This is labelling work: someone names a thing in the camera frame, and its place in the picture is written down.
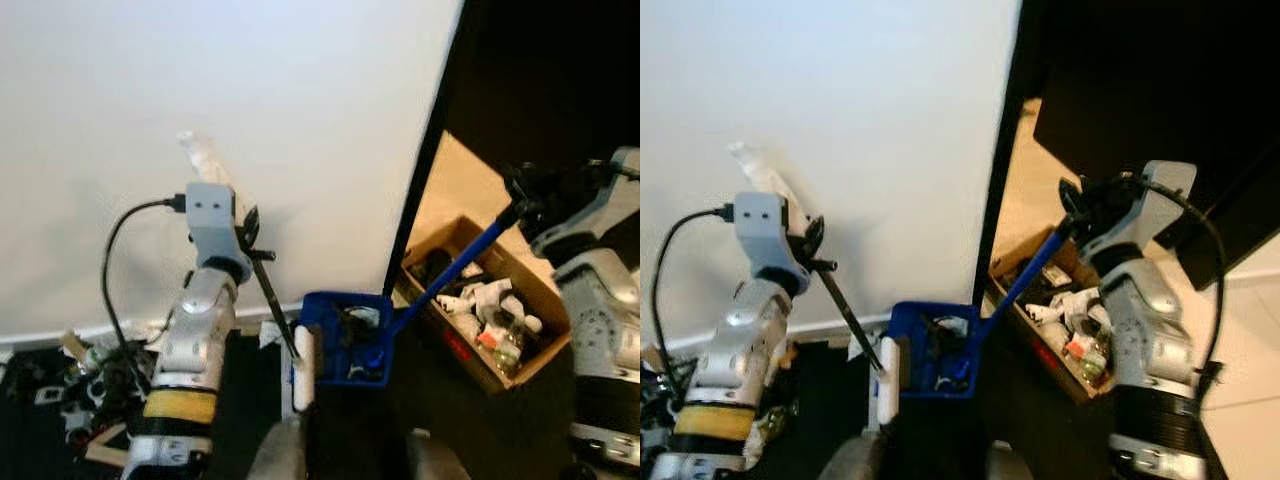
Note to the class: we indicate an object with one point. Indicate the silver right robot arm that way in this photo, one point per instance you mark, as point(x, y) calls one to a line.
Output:
point(1150, 330)
point(600, 320)

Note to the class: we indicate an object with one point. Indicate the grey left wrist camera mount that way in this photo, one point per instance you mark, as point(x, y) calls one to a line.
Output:
point(210, 220)
point(765, 225)

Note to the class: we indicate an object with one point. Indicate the brown cardboard box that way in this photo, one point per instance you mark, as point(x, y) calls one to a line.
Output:
point(465, 345)
point(1040, 355)

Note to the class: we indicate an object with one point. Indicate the grey right robot leg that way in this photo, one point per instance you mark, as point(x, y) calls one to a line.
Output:
point(1010, 462)
point(437, 458)

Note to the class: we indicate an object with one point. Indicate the black cabinet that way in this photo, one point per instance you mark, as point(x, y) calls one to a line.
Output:
point(545, 80)
point(1150, 80)

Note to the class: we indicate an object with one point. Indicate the mixed floor rubbish pile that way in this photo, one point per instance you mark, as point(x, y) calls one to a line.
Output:
point(85, 375)

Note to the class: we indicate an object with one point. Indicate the crumpled white paper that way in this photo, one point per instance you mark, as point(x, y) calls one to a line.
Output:
point(862, 346)

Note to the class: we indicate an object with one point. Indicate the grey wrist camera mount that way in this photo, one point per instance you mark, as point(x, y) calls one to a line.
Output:
point(765, 225)
point(610, 205)
point(210, 220)
point(1165, 200)

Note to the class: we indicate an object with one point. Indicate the grey left robot leg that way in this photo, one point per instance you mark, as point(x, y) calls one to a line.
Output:
point(852, 460)
point(277, 455)

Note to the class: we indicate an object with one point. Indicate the white plastic rubbish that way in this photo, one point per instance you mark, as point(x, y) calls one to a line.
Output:
point(1066, 306)
point(485, 296)

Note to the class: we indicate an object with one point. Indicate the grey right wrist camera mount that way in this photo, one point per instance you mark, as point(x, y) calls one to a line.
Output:
point(1165, 200)
point(610, 205)

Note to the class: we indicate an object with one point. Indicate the clear bottle with orange label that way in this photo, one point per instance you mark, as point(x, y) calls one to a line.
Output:
point(507, 345)
point(1087, 352)

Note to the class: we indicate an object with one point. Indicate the black rubbish item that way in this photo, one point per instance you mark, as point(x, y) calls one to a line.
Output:
point(433, 268)
point(1020, 272)

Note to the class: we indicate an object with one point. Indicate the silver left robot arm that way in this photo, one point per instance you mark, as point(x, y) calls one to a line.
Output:
point(740, 340)
point(190, 330)

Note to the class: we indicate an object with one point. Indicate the grey robot leg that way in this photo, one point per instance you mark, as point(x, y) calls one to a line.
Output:
point(277, 455)
point(1010, 462)
point(852, 460)
point(437, 458)

